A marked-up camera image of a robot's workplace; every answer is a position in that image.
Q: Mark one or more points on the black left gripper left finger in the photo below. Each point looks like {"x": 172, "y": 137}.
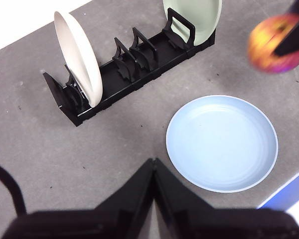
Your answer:
{"x": 102, "y": 224}

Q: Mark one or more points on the cream plate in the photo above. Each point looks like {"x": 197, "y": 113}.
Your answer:
{"x": 77, "y": 57}

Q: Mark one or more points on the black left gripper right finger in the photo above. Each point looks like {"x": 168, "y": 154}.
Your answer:
{"x": 201, "y": 224}

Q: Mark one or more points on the blue plate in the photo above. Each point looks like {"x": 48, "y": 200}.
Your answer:
{"x": 221, "y": 144}

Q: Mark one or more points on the black plate rack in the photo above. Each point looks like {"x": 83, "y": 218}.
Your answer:
{"x": 162, "y": 49}

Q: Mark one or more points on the red apple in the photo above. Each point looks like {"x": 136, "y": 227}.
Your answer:
{"x": 264, "y": 44}

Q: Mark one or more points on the green plate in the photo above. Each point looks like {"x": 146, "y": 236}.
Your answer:
{"x": 204, "y": 20}

